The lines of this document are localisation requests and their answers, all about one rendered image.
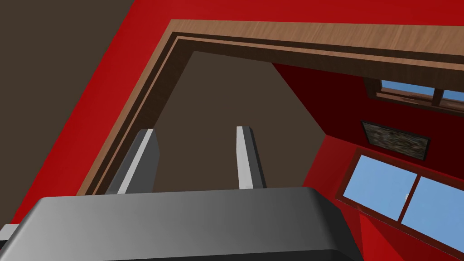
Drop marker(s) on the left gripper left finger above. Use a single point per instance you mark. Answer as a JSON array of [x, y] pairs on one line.
[[139, 166]]

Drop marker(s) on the large wood-framed window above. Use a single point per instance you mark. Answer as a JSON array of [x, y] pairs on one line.
[[406, 203]]

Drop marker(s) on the dark framed wall picture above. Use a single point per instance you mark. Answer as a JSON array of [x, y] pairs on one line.
[[397, 140]]

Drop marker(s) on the small wood-framed window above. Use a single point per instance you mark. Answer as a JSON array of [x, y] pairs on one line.
[[420, 95]]

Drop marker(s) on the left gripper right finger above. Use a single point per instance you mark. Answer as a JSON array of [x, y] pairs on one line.
[[248, 163]]

